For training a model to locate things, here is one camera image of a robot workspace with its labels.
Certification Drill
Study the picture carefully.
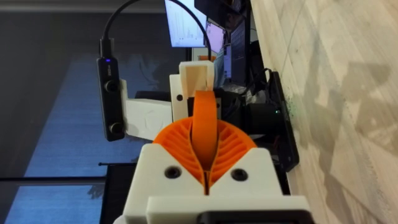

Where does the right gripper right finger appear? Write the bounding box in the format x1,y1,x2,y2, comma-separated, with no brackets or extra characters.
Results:
206,119,292,197

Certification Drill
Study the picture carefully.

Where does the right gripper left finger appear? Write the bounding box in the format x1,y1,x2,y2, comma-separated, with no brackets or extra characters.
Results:
123,118,207,218

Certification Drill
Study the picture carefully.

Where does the small computer monitor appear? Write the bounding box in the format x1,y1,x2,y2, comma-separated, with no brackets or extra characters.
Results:
205,21,227,54

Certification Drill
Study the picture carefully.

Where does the large computer monitor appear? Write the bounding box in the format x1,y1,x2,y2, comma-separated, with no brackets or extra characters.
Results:
164,0,208,48

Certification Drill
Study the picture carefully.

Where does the black metal bar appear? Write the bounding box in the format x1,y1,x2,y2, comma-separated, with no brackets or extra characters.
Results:
0,175,107,187

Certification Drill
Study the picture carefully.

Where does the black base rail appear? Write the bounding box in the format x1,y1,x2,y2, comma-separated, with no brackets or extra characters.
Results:
269,71,300,172

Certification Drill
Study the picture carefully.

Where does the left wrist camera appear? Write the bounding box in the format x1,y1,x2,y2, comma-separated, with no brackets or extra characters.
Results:
96,57,126,142

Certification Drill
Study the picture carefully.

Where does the black camera cable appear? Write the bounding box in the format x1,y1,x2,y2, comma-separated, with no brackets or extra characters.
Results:
99,0,213,62

